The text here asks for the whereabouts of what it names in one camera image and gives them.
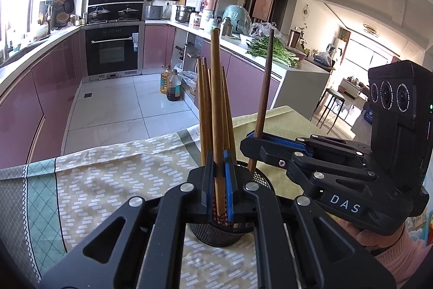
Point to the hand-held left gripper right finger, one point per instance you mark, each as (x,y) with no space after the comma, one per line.
(229,187)

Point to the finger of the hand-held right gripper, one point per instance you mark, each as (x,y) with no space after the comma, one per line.
(280,141)
(304,163)

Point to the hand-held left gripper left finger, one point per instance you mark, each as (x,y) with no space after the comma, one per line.
(208,187)

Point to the black mesh utensil holder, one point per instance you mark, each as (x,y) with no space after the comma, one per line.
(209,234)

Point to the bunch of wooden chopsticks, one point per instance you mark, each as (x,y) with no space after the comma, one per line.
(204,106)

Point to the person's right hand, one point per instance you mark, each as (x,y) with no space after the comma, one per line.
(368,238)

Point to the pink base cabinet run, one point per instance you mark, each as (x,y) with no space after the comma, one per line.
(37,96)
(304,86)

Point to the round black stool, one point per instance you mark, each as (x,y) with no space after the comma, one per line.
(333,96)

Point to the bundle of leafy greens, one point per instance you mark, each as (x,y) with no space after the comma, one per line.
(280,52)

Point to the patterned green beige tablecloth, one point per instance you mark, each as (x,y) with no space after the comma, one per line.
(118,180)

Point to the dark plastic bag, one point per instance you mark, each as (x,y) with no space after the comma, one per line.
(323,59)

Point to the brown tumbler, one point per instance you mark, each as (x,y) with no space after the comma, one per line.
(294,39)

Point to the dark cooking oil bottle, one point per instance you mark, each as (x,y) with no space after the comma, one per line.
(174,87)

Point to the white refrigerator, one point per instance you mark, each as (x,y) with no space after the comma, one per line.
(340,46)

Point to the clear plastic bag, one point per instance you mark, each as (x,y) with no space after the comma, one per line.
(260,30)

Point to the yellow cooking oil bottle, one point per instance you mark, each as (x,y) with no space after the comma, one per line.
(164,80)

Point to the steel thermos flask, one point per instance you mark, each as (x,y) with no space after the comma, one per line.
(227,27)

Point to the teal rounded kitchen appliance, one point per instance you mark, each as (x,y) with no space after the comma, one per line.
(238,18)

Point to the pink electric kettle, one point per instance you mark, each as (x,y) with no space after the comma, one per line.
(211,3)

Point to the stainless steel stockpot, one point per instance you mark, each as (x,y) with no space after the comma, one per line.
(185,13)

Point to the black integrated stove oven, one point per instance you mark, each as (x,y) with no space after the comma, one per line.
(113,48)

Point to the silver countertop appliance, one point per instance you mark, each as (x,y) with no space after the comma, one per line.
(154,12)

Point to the black lidded cooking pot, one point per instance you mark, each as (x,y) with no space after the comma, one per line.
(99,14)
(128,12)

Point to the hanging black frying pan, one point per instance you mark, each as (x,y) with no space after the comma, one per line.
(69,6)

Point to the wall clock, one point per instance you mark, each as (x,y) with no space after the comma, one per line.
(306,12)

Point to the pink framed wall picture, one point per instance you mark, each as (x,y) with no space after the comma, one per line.
(264,4)

